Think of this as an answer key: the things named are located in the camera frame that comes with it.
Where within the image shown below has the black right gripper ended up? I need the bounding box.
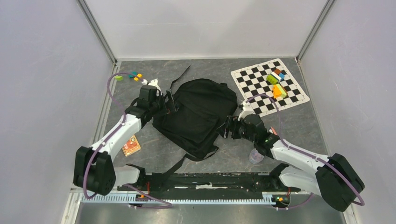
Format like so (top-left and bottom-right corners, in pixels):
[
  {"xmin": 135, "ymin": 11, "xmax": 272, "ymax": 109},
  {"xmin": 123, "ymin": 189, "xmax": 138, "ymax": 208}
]
[{"xmin": 216, "ymin": 115, "xmax": 256, "ymax": 143}]

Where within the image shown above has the black student backpack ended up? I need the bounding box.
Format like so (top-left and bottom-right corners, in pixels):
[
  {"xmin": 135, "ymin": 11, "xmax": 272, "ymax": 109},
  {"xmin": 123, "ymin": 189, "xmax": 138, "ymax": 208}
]
[{"xmin": 152, "ymin": 78, "xmax": 238, "ymax": 184}]

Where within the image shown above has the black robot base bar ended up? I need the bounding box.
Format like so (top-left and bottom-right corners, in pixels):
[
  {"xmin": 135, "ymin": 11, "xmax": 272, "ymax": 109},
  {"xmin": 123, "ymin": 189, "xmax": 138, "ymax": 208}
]
[{"xmin": 132, "ymin": 168, "xmax": 300, "ymax": 200}]

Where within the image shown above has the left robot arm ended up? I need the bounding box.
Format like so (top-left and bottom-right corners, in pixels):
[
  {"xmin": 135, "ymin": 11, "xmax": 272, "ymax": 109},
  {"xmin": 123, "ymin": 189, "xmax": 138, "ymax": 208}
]
[{"xmin": 73, "ymin": 84, "xmax": 178, "ymax": 199}]

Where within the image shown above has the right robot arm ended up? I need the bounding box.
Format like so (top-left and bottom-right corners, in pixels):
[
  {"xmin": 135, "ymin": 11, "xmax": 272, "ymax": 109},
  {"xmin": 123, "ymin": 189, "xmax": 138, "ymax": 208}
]
[{"xmin": 216, "ymin": 114, "xmax": 365, "ymax": 212}]

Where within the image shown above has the yellow toy block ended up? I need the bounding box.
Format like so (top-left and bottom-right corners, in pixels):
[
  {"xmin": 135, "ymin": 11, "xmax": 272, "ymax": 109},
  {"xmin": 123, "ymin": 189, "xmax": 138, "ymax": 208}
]
[{"xmin": 133, "ymin": 73, "xmax": 142, "ymax": 82}]

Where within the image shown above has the teal toy block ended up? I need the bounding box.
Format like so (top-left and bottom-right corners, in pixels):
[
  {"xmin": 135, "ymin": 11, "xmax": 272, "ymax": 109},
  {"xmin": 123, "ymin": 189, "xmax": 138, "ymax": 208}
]
[{"xmin": 128, "ymin": 71, "xmax": 137, "ymax": 78}]

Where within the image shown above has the green half-round block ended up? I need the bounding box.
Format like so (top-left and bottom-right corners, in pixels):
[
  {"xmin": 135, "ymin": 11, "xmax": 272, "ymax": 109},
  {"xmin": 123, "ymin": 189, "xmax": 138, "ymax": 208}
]
[{"xmin": 114, "ymin": 75, "xmax": 124, "ymax": 81}]

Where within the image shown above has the orange green block stack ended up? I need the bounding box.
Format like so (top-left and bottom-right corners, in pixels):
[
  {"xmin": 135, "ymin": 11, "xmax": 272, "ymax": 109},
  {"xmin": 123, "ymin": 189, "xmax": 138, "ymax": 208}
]
[{"xmin": 272, "ymin": 84, "xmax": 288, "ymax": 98}]

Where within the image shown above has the green white block stack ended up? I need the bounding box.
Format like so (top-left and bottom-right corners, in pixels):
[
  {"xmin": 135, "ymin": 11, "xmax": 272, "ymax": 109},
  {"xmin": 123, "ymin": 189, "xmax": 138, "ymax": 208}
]
[{"xmin": 267, "ymin": 73, "xmax": 281, "ymax": 85}]

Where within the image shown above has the brown blue block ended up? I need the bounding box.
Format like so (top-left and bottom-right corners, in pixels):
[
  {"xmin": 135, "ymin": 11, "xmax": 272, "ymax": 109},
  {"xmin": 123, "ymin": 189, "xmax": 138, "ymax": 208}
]
[{"xmin": 273, "ymin": 69, "xmax": 284, "ymax": 80}]

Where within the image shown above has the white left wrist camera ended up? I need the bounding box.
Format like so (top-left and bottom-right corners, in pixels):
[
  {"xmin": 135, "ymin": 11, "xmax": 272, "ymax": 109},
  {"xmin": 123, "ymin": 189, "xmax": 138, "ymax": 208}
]
[{"xmin": 148, "ymin": 79, "xmax": 163, "ymax": 96}]

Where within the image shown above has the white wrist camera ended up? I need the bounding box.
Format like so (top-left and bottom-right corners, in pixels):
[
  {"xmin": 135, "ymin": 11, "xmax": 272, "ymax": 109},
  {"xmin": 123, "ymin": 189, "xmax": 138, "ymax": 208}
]
[
  {"xmin": 238, "ymin": 101, "xmax": 254, "ymax": 121},
  {"xmin": 148, "ymin": 79, "xmax": 163, "ymax": 96}
]

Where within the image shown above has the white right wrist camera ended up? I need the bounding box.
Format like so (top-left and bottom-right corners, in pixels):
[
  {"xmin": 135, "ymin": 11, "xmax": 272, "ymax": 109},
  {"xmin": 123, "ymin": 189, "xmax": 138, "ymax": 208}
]
[{"xmin": 238, "ymin": 101, "xmax": 254, "ymax": 121}]

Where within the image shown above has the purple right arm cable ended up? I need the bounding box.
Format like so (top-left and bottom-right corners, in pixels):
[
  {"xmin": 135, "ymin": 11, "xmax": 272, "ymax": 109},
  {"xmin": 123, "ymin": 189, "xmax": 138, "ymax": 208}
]
[{"xmin": 246, "ymin": 94, "xmax": 366, "ymax": 211}]

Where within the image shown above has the white slotted cable duct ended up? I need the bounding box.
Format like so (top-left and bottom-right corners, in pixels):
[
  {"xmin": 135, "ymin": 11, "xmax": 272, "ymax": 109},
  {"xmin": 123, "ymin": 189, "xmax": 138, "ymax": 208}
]
[{"xmin": 81, "ymin": 191, "xmax": 279, "ymax": 205}]

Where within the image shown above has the aluminium frame rail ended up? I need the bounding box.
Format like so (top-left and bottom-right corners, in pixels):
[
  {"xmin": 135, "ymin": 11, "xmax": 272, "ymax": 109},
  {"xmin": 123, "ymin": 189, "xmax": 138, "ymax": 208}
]
[{"xmin": 60, "ymin": 0, "xmax": 121, "ymax": 224}]

